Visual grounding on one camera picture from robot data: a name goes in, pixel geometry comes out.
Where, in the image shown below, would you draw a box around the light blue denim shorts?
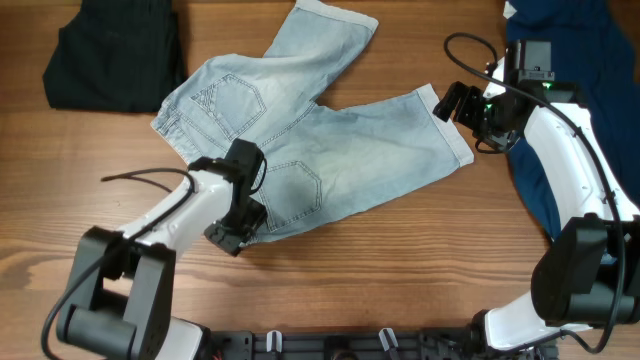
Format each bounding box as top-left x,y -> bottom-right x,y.
152,0 -> 474,243

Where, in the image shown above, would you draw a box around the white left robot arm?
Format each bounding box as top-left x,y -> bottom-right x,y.
40,139 -> 267,359

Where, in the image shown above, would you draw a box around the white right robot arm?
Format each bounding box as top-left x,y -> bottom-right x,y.
434,80 -> 639,352

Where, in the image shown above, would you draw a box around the blue shirt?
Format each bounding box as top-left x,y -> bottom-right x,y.
502,0 -> 640,241

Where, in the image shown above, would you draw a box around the dark green folded garment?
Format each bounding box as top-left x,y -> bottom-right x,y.
43,0 -> 187,113

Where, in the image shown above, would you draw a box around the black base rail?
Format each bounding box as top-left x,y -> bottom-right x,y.
201,328 -> 559,360

